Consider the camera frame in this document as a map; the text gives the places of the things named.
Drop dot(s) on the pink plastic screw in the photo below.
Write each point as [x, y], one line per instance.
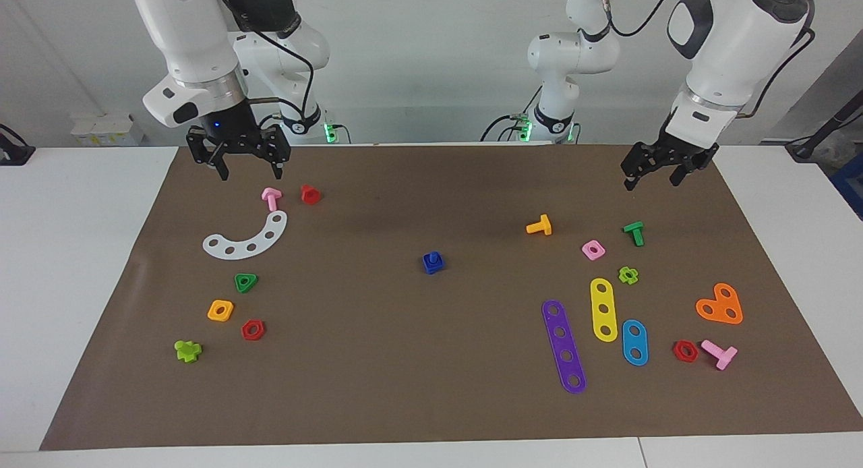
[723, 355]
[271, 199]

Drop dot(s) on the red hex-head plastic screw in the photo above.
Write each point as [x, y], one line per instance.
[310, 195]

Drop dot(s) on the white curved five-hole plate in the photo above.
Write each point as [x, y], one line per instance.
[241, 250]

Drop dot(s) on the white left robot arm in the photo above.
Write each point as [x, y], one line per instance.
[728, 43]

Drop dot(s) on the lime cross-head plastic screw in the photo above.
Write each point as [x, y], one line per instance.
[185, 352]

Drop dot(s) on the red hexagonal plastic nut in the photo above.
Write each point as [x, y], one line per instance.
[676, 352]
[245, 331]

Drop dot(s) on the blue square plastic nut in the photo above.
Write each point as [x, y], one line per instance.
[435, 269]

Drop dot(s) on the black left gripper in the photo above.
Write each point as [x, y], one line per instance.
[671, 152]

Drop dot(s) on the dark green plastic screw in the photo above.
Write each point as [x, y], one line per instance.
[636, 233]

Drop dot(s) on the brown table mat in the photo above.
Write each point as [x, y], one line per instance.
[431, 373]

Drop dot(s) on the orange square plastic nut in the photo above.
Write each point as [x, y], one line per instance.
[212, 314]

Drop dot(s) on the purple four-hole plastic strip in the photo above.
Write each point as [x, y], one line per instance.
[563, 344]

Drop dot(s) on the green cross-shaped plastic nut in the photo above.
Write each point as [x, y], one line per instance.
[623, 276]

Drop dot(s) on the black table clamp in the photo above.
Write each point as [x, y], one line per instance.
[13, 154]

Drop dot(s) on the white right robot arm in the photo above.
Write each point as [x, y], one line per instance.
[195, 43]

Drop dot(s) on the green triangular plastic nut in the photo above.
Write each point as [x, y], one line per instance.
[253, 278]

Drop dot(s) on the orange heart-shaped plastic plate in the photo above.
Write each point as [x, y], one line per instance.
[719, 305]

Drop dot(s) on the yellow three-hole plastic strip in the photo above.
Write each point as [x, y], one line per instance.
[603, 299]

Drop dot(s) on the blue crate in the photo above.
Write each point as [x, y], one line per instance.
[851, 185]

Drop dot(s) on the orange plastic screw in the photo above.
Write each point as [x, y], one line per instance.
[543, 226]

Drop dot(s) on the small white box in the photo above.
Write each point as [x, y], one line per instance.
[108, 131]

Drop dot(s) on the black stand pole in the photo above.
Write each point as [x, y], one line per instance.
[829, 127]

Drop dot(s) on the pink square plastic nut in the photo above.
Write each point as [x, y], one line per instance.
[586, 254]

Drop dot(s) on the blue two-hole plastic strip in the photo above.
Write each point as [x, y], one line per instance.
[634, 342]

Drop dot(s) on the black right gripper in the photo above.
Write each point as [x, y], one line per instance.
[236, 141]

